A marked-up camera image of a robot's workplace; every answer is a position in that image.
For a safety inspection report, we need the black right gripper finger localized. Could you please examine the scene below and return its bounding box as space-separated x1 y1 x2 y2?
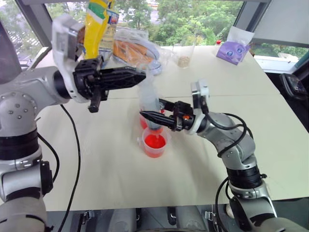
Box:
158 98 176 111
139 110 172 128

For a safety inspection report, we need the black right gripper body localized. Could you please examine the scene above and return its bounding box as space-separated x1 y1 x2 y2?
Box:
168 101 196 133

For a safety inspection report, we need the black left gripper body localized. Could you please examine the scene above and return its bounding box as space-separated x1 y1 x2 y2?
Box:
73 56 110 114

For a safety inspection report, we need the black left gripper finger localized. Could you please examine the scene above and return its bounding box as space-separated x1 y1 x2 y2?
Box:
102 67 147 79
105 77 146 92

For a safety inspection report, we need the clear plastic bottle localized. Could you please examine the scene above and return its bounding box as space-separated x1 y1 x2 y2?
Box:
138 72 166 137

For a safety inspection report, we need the clear cup of red liquid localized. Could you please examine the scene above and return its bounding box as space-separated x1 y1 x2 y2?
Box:
139 108 166 130

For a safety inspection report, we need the clear tall cup with grains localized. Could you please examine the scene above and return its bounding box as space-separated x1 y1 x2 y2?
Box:
177 43 196 70

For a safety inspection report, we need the clear plastic bag of bread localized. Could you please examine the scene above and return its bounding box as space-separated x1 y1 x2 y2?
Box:
112 28 163 76

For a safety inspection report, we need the clear bottle with blue label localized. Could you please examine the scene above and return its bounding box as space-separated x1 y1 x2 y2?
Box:
99 9 121 62

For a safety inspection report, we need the yellow snack bag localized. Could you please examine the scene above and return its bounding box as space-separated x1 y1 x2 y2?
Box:
83 0 117 61

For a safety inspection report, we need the dark grey chair back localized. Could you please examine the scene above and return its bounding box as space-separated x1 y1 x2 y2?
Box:
0 21 23 85

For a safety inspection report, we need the purple tissue pack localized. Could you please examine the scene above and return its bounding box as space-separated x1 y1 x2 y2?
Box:
215 26 255 66

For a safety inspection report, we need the grey rounded body with clasps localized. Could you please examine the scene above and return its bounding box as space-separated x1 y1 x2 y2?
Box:
78 204 219 232

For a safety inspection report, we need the white window blind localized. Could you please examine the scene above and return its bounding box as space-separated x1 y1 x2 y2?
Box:
251 0 309 48

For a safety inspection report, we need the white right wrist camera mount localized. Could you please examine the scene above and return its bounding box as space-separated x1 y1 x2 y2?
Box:
187 78 210 135

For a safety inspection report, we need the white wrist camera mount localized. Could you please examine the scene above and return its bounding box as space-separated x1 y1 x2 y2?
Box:
187 78 210 135
51 13 85 104

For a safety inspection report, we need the clear cup with handle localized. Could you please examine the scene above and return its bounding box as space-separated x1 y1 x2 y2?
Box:
137 127 173 159

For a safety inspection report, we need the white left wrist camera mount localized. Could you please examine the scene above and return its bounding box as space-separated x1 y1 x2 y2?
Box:
51 13 85 104

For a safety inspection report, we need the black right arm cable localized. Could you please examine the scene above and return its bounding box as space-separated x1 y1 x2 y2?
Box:
202 106 254 158

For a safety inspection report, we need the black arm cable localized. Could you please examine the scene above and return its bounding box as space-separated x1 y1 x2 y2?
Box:
36 103 82 232
202 106 254 158

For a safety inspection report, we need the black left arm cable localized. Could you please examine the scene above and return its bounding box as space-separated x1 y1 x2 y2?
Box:
36 103 82 232

